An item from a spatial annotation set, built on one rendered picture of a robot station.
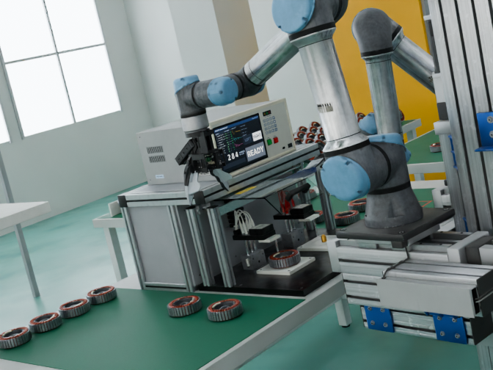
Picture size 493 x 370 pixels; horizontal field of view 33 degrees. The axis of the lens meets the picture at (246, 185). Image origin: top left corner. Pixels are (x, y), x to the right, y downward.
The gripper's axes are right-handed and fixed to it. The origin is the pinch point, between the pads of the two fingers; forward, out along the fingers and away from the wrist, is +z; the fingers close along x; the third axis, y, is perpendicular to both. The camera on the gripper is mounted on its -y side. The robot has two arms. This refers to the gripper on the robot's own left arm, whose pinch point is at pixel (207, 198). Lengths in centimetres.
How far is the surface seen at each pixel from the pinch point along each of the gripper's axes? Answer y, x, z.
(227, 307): -8.9, 4.4, 36.5
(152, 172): -69, 29, -1
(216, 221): -28.1, 22.1, 14.7
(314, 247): -25, 61, 37
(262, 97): -339, 337, 11
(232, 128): -35, 44, -12
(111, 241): -223, 93, 54
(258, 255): -34, 42, 34
